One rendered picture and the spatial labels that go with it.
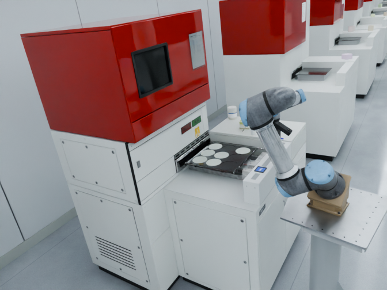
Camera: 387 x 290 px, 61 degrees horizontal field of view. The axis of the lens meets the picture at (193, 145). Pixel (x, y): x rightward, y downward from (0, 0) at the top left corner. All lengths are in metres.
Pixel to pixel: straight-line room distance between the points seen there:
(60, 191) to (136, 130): 1.84
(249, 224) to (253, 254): 0.21
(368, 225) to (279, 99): 0.75
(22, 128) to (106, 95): 1.48
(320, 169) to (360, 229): 0.34
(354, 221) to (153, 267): 1.25
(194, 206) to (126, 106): 0.73
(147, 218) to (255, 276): 0.73
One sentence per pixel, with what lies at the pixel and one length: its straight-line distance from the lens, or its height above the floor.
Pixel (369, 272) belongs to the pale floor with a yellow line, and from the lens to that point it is 2.74.
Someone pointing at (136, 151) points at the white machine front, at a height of 1.15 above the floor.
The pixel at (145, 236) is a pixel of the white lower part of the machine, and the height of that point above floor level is 0.58.
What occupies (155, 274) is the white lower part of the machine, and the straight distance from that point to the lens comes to 2.32.
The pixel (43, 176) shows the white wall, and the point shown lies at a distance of 3.31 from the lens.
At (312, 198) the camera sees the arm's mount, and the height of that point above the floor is 0.88.
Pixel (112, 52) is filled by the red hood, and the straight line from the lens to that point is 1.65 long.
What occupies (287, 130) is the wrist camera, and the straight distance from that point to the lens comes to 2.01.
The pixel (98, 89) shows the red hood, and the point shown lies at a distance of 1.80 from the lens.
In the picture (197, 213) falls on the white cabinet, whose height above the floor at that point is 0.70.
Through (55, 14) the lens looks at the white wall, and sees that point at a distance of 3.35.
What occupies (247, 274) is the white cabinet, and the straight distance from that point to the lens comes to 2.13.
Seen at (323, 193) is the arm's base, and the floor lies 0.94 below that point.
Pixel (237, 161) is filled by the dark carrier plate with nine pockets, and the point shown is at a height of 0.90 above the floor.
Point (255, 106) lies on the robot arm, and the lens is 1.45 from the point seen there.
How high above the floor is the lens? 1.89
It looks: 24 degrees down
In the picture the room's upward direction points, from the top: 8 degrees counter-clockwise
